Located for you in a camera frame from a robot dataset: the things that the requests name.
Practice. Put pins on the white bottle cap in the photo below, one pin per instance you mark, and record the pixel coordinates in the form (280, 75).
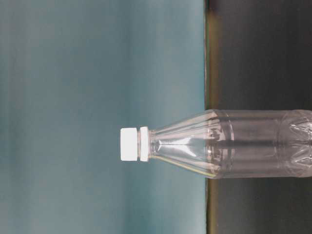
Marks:
(128, 144)

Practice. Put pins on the clear plastic bottle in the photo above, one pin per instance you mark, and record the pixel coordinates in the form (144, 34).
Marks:
(235, 143)

